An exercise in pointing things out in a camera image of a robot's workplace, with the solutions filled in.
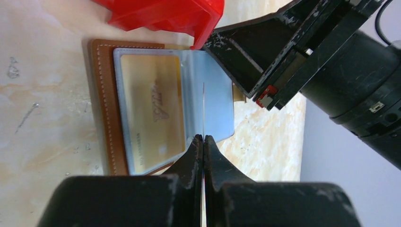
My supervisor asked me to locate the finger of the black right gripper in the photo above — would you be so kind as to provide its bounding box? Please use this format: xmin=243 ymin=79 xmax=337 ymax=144
xmin=203 ymin=0 xmax=304 ymax=98

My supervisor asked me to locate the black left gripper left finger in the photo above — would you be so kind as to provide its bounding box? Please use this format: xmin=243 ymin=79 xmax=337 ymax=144
xmin=38 ymin=135 xmax=203 ymax=227

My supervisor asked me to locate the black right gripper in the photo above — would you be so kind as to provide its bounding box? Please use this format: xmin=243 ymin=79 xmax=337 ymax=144
xmin=250 ymin=0 xmax=401 ymax=171

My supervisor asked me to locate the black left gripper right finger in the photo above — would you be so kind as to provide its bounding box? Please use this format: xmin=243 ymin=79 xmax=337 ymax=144
xmin=203 ymin=135 xmax=360 ymax=227

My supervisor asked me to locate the red plastic bin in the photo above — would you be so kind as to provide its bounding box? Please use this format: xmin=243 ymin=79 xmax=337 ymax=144
xmin=96 ymin=0 xmax=225 ymax=50

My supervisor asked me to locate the yellow credit card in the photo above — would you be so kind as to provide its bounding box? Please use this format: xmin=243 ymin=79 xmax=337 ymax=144
xmin=120 ymin=54 xmax=185 ymax=172

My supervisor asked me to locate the brown leather card holder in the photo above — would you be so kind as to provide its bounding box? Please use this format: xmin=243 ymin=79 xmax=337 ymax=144
xmin=89 ymin=39 xmax=235 ymax=175

